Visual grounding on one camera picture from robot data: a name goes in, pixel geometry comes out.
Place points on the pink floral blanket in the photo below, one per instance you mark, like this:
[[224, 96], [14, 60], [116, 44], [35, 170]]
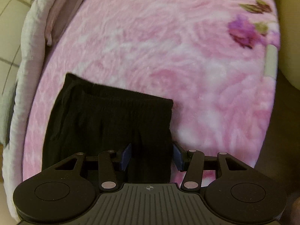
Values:
[[164, 51]]

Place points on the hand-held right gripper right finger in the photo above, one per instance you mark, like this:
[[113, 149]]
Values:
[[178, 157]]

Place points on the cream wardrobe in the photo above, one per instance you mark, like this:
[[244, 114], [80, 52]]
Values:
[[9, 39]]

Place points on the black pants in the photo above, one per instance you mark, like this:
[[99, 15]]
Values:
[[105, 126]]

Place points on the white ribbed quilt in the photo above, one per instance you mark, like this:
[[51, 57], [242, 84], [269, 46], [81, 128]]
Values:
[[30, 39]]

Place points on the folded pink sheet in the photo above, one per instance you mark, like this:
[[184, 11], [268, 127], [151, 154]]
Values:
[[56, 16]]

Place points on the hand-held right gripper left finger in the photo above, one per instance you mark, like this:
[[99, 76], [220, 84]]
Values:
[[125, 157]]

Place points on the white round lidded bucket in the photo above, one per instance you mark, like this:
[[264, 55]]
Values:
[[290, 39]]

